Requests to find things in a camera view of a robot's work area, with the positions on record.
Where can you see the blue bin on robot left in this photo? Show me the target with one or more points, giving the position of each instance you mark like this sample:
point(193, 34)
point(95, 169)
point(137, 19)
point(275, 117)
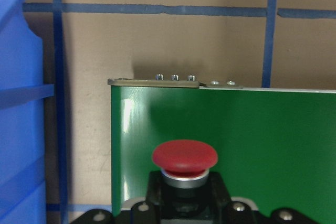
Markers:
point(23, 91)

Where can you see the green conveyor belt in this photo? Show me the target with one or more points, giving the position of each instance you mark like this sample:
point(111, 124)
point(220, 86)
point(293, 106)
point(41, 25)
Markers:
point(275, 146)

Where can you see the red push button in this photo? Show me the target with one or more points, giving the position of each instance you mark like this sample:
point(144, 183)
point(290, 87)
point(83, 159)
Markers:
point(184, 189)

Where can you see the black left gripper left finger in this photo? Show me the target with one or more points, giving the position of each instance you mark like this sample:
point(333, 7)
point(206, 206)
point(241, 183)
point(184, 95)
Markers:
point(131, 212)

